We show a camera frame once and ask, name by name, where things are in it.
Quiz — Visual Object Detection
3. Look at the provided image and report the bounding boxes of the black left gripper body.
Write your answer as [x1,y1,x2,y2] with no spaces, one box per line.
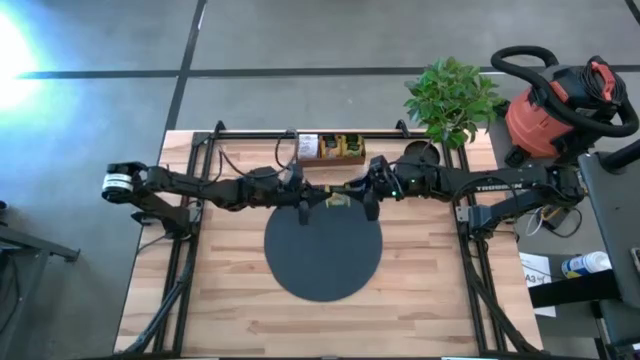
[243,166,310,210]

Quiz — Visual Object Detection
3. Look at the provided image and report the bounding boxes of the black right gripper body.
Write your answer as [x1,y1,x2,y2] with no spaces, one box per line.
[367,153,405,202]

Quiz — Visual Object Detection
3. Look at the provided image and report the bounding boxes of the tea packets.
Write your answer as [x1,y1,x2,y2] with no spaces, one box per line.
[324,192,352,209]

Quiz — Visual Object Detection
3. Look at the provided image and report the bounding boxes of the round dark woven placemat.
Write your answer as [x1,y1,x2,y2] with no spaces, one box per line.
[263,197,384,303]

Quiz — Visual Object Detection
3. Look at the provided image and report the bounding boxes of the brown wooden compartment box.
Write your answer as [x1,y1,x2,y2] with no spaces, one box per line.
[295,132,367,168]

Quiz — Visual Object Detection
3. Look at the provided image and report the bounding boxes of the green plant in black pot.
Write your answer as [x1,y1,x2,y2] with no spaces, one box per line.
[403,55,506,164]

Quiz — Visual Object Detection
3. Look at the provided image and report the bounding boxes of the red shop vacuum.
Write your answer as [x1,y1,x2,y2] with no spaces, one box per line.
[504,54,629,169]

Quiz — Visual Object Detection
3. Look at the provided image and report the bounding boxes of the white paper sheet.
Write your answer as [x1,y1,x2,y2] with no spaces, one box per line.
[518,252,557,319]

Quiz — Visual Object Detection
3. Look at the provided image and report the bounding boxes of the black power brick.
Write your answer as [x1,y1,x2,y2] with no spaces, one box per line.
[542,204,582,239]

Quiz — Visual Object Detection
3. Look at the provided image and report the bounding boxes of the white and blue spray bottle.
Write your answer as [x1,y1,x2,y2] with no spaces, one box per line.
[560,250,613,280]

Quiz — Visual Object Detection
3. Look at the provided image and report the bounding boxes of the dark grey cart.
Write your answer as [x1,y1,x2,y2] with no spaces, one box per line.
[528,139,640,360]

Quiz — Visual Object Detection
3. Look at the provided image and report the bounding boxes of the black metal stand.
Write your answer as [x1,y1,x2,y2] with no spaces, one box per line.
[0,199,81,360]

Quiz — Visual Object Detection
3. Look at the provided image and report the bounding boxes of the black metal rig frame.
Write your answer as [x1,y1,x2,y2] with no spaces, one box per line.
[113,119,544,360]

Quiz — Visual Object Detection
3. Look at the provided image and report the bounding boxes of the yellow cable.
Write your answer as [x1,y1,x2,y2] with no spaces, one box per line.
[542,199,566,224]

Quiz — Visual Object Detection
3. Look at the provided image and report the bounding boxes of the black vacuum hose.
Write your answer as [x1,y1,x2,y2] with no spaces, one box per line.
[489,45,640,139]

